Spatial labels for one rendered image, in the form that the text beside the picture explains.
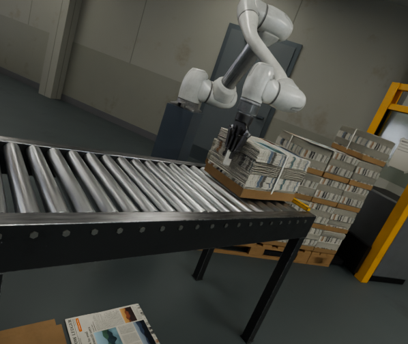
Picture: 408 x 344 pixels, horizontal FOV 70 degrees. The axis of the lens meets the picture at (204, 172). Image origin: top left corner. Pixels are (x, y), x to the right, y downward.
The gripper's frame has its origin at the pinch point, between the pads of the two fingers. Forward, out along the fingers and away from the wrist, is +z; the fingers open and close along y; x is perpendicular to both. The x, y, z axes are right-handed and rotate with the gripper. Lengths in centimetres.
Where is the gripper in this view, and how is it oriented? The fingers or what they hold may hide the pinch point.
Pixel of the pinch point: (228, 158)
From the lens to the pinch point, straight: 128.7
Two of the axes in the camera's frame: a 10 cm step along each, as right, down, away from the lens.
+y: -5.7, -4.1, 7.1
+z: -3.4, 9.1, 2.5
